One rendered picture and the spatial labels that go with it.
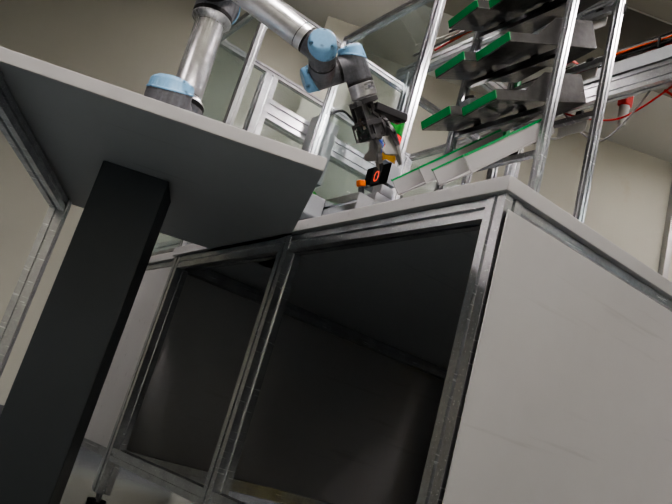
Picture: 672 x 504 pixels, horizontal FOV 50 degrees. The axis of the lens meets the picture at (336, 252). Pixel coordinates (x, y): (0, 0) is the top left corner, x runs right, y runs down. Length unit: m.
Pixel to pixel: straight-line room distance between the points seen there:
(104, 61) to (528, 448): 4.59
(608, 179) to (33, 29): 4.39
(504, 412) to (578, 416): 0.20
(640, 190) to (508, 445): 4.97
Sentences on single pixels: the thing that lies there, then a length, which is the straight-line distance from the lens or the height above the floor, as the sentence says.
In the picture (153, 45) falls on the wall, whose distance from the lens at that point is 5.49.
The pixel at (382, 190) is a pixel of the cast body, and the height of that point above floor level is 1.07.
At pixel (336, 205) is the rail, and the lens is 1.87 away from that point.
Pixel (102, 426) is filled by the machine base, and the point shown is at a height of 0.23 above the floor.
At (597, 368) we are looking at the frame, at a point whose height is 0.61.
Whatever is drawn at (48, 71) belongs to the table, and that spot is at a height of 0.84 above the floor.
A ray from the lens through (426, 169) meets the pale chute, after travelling 1.73.
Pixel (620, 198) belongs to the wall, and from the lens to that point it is 6.01.
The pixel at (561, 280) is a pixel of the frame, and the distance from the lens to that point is 1.37.
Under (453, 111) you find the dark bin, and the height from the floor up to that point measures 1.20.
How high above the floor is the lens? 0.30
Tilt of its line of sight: 16 degrees up
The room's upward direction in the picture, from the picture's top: 16 degrees clockwise
